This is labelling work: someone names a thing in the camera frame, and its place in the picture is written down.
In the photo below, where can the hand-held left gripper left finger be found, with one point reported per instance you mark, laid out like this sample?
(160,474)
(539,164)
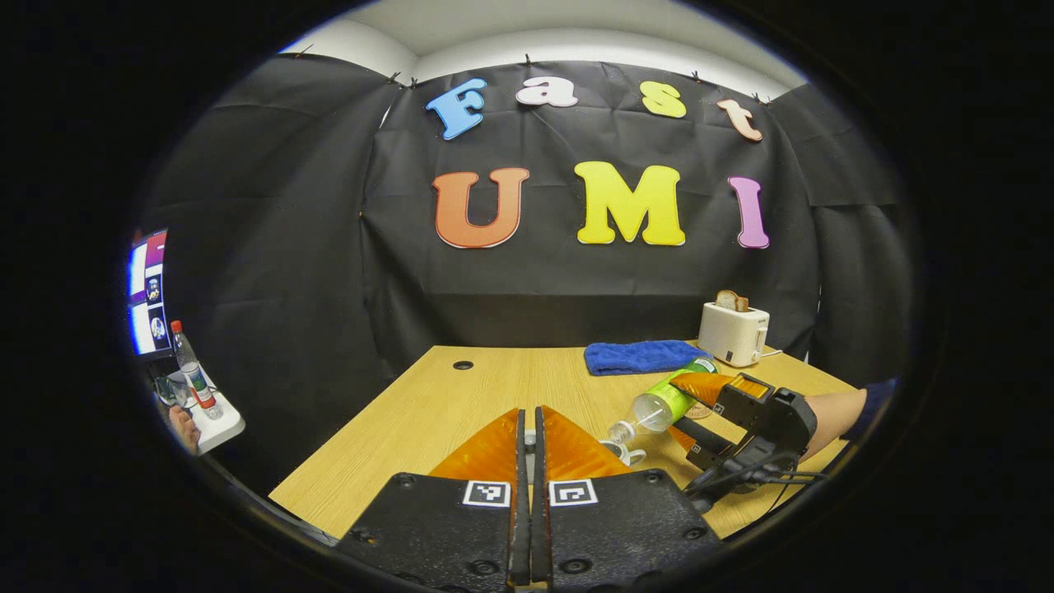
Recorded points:
(518,543)

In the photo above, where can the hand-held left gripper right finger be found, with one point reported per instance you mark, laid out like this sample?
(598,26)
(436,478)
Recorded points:
(539,543)

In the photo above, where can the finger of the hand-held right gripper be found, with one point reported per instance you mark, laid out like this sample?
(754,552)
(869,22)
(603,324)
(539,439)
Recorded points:
(704,387)
(708,453)

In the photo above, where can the clear water bottle green label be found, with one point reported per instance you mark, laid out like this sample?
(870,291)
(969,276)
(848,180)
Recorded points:
(663,403)

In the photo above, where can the white teacup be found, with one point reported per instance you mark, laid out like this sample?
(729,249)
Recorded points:
(624,453)

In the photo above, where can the white teacup lid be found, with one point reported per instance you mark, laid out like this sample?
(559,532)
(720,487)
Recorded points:
(529,445)

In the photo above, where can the clear bottle with red cap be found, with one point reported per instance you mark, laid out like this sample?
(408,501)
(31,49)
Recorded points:
(196,375)

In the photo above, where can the white toaster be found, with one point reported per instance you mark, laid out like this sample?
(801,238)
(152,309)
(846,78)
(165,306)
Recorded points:
(731,333)

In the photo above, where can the blue towel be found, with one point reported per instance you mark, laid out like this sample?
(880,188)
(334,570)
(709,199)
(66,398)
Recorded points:
(642,358)

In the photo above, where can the toast slice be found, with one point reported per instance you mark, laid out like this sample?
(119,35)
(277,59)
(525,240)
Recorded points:
(731,301)

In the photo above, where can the white side table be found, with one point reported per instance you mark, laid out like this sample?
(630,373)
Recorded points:
(222,428)

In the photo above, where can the computer monitor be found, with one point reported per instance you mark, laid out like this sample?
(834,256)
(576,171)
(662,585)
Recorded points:
(148,296)

